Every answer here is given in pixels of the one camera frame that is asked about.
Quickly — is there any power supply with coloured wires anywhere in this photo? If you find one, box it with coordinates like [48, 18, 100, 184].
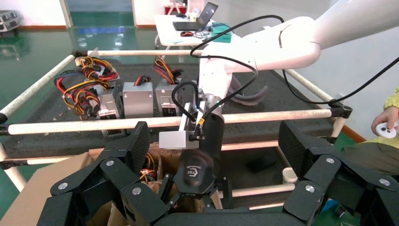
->
[152, 55, 185, 118]
[54, 70, 125, 138]
[138, 152, 158, 183]
[79, 55, 123, 89]
[122, 74, 154, 119]

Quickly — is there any yellow jacket torso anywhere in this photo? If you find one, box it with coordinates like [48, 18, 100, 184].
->
[358, 136, 399, 147]

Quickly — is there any short black looped cable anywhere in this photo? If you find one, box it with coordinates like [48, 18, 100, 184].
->
[170, 81, 207, 125]

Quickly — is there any white office desk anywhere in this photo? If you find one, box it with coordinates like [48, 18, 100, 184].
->
[153, 14, 247, 50]

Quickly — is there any person's bare hand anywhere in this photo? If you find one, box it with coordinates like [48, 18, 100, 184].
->
[371, 106, 399, 135]

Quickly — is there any yellow sleeved forearm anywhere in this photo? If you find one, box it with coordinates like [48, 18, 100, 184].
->
[384, 89, 399, 110]

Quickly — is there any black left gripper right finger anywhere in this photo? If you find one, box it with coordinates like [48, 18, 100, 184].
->
[277, 120, 399, 226]

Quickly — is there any grey curved rubber pad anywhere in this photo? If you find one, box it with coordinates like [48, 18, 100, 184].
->
[226, 73, 269, 107]

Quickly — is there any grey metal equipment stack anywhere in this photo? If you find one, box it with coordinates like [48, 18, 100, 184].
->
[0, 10, 20, 32]

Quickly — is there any olive green trousers leg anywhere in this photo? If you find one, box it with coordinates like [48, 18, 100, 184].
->
[340, 142, 399, 176]

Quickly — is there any brown cardboard divider box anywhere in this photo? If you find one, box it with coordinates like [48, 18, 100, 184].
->
[0, 142, 223, 226]

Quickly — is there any tangled thin black cable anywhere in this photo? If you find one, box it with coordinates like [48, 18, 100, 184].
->
[193, 29, 213, 42]

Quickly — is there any white handheld remote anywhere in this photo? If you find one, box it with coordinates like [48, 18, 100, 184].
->
[375, 122, 398, 139]

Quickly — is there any teal cardboard box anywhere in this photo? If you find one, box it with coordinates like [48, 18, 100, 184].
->
[211, 24, 233, 43]

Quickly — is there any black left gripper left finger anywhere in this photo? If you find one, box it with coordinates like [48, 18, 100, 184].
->
[37, 121, 169, 226]

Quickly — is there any black open laptop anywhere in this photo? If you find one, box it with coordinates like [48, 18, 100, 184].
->
[172, 2, 219, 32]

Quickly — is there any red plastic crate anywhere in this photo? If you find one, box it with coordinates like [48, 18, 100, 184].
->
[164, 4, 188, 16]

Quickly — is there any long black arm cable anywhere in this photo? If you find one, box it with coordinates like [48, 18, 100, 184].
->
[281, 56, 399, 105]
[190, 15, 286, 125]

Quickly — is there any white pipe table frame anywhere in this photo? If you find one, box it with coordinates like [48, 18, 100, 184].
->
[0, 48, 354, 213]

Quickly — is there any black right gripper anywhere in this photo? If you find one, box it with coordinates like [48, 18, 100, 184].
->
[157, 112, 234, 216]

